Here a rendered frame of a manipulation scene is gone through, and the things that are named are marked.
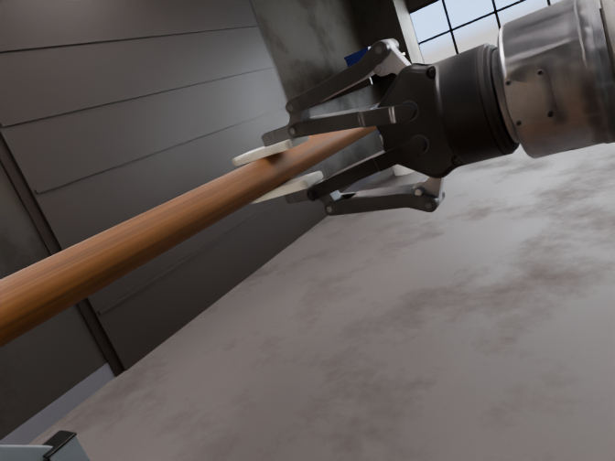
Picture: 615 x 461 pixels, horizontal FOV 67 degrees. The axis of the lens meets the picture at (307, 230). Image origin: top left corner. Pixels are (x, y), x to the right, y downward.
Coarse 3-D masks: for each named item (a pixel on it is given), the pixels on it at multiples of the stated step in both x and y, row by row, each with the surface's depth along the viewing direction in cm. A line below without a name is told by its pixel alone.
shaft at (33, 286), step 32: (256, 160) 41; (288, 160) 43; (320, 160) 48; (192, 192) 34; (224, 192) 35; (256, 192) 39; (128, 224) 29; (160, 224) 30; (192, 224) 33; (64, 256) 26; (96, 256) 27; (128, 256) 28; (0, 288) 23; (32, 288) 24; (64, 288) 25; (96, 288) 27; (0, 320) 22; (32, 320) 24
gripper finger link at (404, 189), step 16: (352, 192) 41; (368, 192) 39; (384, 192) 38; (400, 192) 37; (336, 208) 40; (352, 208) 39; (368, 208) 38; (384, 208) 38; (400, 208) 37; (416, 208) 36; (432, 208) 36
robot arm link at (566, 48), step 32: (576, 0) 26; (512, 32) 27; (544, 32) 26; (576, 32) 25; (512, 64) 27; (544, 64) 26; (576, 64) 25; (608, 64) 24; (512, 96) 27; (544, 96) 26; (576, 96) 25; (608, 96) 25; (512, 128) 29; (544, 128) 27; (576, 128) 27; (608, 128) 26
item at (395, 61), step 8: (392, 40) 34; (392, 48) 33; (392, 56) 33; (400, 56) 33; (384, 64) 34; (392, 64) 34; (400, 64) 33; (408, 64) 33; (376, 72) 34; (384, 72) 34; (392, 72) 34
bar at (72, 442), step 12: (60, 432) 64; (72, 432) 63; (48, 444) 62; (60, 444) 61; (72, 444) 62; (0, 456) 56; (12, 456) 57; (24, 456) 58; (36, 456) 59; (48, 456) 59; (60, 456) 60; (72, 456) 62; (84, 456) 63
